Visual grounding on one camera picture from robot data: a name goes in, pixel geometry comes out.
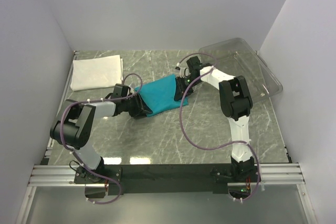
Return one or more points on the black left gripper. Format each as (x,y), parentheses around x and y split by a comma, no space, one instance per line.
(141,108)

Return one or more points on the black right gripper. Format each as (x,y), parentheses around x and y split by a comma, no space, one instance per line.
(180,89)

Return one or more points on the teal t-shirt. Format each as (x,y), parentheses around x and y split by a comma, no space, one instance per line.
(159,95)

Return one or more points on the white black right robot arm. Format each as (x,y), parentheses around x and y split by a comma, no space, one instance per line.
(235,102)

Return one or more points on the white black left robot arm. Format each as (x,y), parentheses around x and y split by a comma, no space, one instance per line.
(73,123)

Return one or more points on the folded white t-shirt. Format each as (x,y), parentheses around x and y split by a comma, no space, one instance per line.
(96,73)

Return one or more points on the clear plastic bin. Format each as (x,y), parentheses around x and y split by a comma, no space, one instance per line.
(235,57)

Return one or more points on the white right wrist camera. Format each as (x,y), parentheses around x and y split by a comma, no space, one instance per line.
(182,71)

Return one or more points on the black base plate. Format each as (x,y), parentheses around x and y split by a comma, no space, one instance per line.
(179,178)

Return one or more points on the aluminium front rail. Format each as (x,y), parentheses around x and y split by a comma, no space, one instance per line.
(62,175)

